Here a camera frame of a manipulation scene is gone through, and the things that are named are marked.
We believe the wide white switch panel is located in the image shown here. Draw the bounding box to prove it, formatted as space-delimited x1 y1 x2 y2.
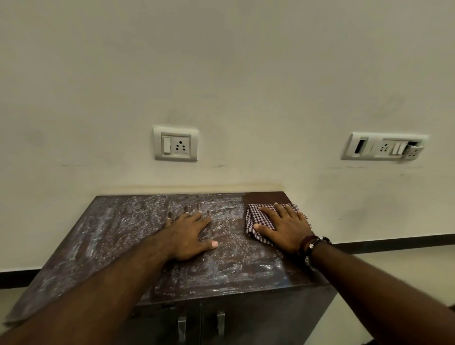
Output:
341 132 429 162

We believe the brown wooden cabinet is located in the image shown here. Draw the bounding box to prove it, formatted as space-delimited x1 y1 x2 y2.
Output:
3 191 338 345

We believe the person's left forearm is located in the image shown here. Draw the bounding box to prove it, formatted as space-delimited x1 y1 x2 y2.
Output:
0 236 172 345

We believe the checkered maroon white cloth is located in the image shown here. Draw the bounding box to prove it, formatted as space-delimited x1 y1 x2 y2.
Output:
245 202 309 246

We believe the person's left hand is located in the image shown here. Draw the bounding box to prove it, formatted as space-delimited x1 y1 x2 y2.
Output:
155 211 219 262

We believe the person's right hand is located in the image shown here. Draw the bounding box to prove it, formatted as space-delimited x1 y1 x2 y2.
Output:
252 202 316 255

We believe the person's right forearm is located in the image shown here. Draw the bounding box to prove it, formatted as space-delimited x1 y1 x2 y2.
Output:
310 243 455 345

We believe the black silver bracelet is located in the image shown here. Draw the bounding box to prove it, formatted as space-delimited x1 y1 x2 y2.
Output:
303 236 333 268

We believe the maroon thread bracelet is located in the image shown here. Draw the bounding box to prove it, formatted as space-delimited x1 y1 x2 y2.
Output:
299 234 319 255

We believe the small white socket panel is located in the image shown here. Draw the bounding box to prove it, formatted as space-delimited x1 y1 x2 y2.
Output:
152 125 200 163

